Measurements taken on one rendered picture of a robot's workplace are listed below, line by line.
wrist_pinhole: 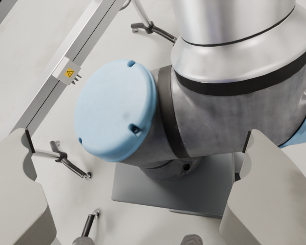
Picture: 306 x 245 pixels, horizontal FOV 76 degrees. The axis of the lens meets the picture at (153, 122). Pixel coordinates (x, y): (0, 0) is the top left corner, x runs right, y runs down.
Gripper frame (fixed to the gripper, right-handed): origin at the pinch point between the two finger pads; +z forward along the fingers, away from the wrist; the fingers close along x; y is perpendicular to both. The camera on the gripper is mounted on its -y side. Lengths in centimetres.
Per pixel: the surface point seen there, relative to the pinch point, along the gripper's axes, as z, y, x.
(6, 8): 78, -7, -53
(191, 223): 55, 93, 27
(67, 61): 95, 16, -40
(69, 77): 95, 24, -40
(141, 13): 139, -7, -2
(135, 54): 155, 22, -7
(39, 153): 90, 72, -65
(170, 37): 139, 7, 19
